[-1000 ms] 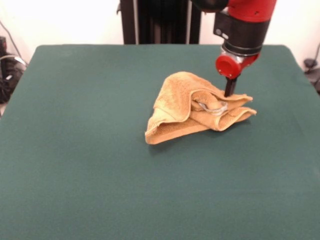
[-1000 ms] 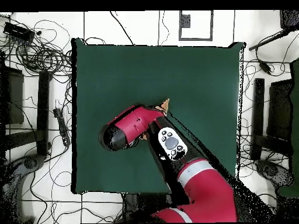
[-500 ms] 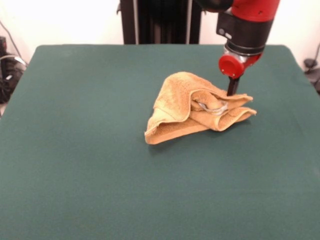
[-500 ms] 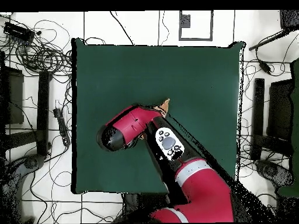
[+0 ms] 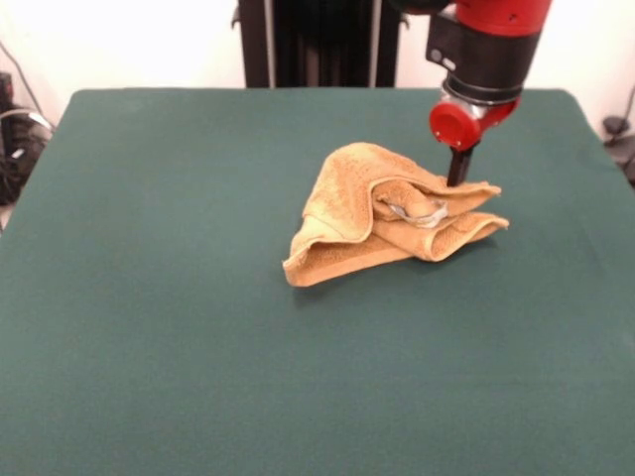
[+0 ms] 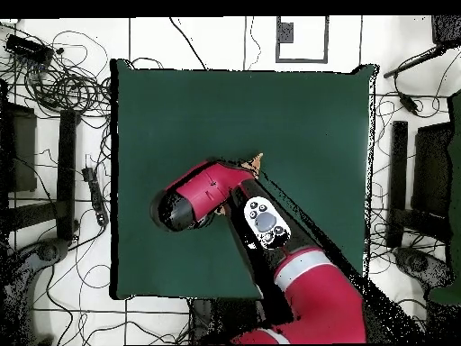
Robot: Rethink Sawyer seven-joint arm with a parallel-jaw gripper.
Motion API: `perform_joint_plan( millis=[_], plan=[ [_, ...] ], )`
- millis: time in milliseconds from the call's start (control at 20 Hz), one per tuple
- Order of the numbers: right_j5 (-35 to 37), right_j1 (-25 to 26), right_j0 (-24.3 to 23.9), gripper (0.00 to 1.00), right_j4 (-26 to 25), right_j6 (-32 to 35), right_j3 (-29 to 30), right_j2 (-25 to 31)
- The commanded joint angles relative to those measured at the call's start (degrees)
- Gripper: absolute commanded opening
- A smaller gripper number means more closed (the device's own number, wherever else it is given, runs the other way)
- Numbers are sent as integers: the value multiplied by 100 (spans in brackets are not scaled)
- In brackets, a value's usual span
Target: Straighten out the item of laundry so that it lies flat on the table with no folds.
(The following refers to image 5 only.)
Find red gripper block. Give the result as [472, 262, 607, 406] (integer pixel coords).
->
[429, 96, 522, 188]

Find tan terry towel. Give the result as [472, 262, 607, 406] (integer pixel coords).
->
[281, 141, 511, 288]

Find dark green table cloth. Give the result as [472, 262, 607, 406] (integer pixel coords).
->
[0, 87, 635, 476]

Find black equipment bag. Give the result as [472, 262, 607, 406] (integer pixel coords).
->
[0, 103, 55, 207]

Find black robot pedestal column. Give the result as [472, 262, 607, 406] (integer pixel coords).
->
[230, 0, 411, 89]

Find thin grey cable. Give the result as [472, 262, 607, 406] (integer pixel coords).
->
[0, 42, 56, 135]

